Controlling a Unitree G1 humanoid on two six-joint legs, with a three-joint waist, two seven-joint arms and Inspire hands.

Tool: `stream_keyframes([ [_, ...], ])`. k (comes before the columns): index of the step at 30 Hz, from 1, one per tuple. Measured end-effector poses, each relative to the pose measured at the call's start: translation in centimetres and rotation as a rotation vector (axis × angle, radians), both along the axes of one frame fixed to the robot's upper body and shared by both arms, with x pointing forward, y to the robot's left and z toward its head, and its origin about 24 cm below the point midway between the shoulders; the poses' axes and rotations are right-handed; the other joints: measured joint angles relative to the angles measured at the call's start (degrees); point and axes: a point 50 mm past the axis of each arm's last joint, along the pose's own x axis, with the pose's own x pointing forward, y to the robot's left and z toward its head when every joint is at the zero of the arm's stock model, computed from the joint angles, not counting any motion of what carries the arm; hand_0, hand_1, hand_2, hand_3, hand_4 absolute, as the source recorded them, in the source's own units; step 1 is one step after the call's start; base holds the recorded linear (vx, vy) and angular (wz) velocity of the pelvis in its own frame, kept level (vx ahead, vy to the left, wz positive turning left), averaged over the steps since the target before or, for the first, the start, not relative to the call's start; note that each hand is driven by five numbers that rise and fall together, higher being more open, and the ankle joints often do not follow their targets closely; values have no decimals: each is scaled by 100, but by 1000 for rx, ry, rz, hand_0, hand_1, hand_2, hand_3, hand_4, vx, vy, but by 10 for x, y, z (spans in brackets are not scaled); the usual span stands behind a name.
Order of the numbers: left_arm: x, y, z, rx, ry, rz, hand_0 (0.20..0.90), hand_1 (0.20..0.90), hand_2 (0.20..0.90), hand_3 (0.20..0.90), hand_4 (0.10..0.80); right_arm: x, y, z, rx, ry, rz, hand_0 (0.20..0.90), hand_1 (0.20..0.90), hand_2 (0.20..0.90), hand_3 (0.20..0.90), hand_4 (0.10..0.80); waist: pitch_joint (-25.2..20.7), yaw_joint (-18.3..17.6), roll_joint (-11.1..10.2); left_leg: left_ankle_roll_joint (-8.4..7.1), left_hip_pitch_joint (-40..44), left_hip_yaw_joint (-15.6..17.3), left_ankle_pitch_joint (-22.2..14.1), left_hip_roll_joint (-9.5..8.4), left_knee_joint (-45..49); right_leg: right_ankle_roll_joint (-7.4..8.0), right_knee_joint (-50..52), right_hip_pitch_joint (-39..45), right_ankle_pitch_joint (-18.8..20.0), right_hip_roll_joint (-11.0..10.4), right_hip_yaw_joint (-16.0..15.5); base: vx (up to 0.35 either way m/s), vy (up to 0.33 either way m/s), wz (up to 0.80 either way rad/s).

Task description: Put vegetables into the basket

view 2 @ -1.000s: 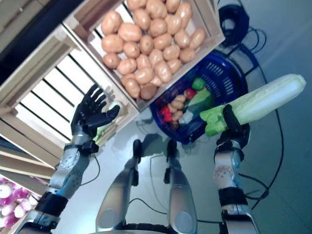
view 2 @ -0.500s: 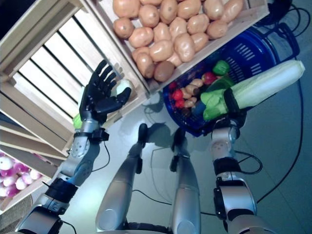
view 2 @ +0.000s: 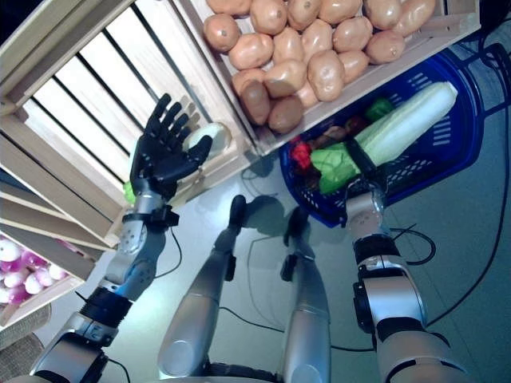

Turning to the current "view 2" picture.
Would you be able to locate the large wooden slat crate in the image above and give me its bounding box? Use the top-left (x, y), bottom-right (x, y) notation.
top-left (0, 0), bottom-right (256, 248)

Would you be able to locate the coiled black cable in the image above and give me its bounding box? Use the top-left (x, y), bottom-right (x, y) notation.
top-left (477, 0), bottom-right (511, 73)

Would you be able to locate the wooden onion crate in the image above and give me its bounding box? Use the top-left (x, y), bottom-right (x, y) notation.
top-left (0, 229), bottom-right (107, 332)

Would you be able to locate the wooden potato crate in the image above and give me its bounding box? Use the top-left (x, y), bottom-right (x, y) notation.
top-left (169, 0), bottom-right (482, 157)

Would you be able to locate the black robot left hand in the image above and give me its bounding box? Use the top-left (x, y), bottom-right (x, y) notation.
top-left (128, 93), bottom-right (213, 200)

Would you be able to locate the green white napa cabbage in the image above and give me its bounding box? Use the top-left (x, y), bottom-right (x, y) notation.
top-left (310, 81), bottom-right (459, 195)
top-left (122, 122), bottom-right (233, 205)

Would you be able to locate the red tomato in basket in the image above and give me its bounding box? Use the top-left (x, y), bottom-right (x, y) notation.
top-left (289, 141), bottom-right (315, 171)

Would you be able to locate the blue plastic shopping basket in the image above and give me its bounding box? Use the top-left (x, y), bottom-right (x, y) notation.
top-left (279, 49), bottom-right (486, 228)

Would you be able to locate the woven straw basket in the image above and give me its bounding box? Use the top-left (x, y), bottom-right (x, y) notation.
top-left (0, 305), bottom-right (53, 383)

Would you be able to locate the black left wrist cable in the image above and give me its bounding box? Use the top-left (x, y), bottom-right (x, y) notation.
top-left (153, 227), bottom-right (184, 280)

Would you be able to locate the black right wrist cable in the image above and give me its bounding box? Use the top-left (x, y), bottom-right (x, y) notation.
top-left (389, 225), bottom-right (434, 264)

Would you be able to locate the black robot waist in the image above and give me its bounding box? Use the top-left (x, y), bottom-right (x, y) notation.
top-left (199, 361), bottom-right (280, 383)

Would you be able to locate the red round fruit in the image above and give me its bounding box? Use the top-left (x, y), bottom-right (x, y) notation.
top-left (345, 115), bottom-right (370, 136)

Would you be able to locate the wooden display shelf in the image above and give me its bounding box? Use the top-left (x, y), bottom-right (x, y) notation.
top-left (0, 0), bottom-right (133, 332)

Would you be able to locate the green bell pepper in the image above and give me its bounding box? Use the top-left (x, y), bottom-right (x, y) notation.
top-left (365, 97), bottom-right (394, 123)

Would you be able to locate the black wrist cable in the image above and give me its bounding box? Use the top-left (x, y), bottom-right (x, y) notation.
top-left (389, 225), bottom-right (434, 264)
top-left (153, 227), bottom-right (184, 280)

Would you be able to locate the long black floor cable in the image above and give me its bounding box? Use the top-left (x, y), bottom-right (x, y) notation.
top-left (331, 215), bottom-right (506, 354)

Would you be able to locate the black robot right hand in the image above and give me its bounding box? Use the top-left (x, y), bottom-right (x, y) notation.
top-left (343, 137), bottom-right (389, 196)

